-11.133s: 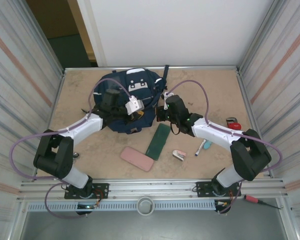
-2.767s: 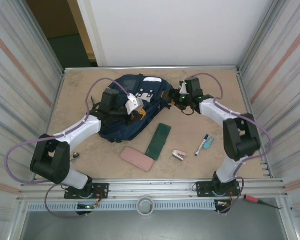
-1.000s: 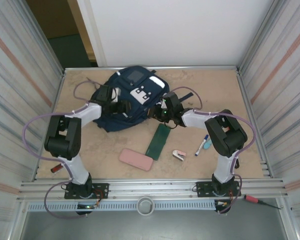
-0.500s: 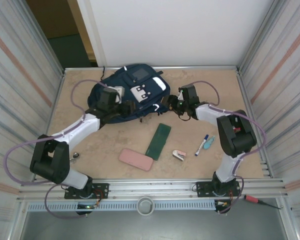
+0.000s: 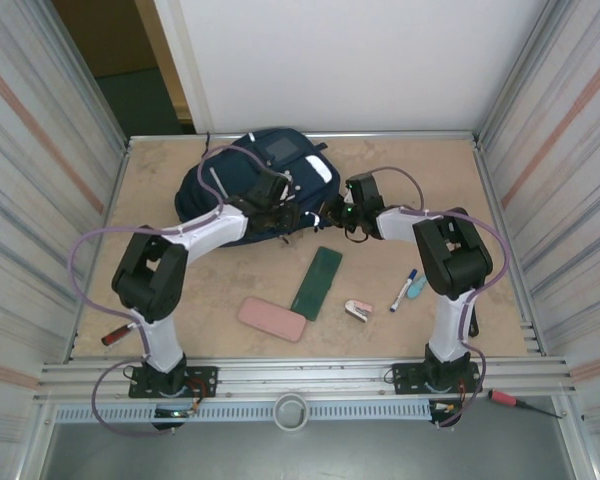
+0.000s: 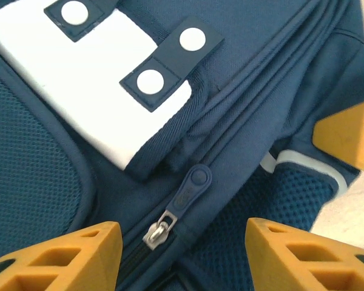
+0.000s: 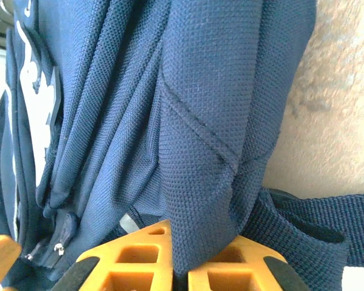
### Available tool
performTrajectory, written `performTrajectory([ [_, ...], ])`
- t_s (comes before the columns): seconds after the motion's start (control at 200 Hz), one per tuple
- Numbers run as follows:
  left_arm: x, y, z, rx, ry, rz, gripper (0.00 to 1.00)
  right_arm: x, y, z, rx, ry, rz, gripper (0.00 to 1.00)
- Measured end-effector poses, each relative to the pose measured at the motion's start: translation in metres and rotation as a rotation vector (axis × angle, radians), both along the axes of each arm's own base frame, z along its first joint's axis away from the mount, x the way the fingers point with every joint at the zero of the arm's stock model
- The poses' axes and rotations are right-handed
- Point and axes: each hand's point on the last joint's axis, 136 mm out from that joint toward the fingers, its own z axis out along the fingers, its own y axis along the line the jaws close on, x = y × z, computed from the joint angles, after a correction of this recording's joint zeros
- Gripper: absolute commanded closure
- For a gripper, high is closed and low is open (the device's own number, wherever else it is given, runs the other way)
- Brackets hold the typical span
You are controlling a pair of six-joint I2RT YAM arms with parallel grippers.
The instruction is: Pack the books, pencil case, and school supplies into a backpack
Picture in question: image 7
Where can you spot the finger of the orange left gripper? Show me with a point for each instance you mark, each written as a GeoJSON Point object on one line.
{"type": "Point", "coordinates": [1, 260]}

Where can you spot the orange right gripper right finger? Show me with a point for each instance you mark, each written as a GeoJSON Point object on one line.
{"type": "Point", "coordinates": [248, 269]}

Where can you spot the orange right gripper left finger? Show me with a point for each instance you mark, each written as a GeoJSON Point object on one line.
{"type": "Point", "coordinates": [139, 266]}

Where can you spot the navy blue backpack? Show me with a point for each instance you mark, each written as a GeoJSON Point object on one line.
{"type": "Point", "coordinates": [200, 91]}

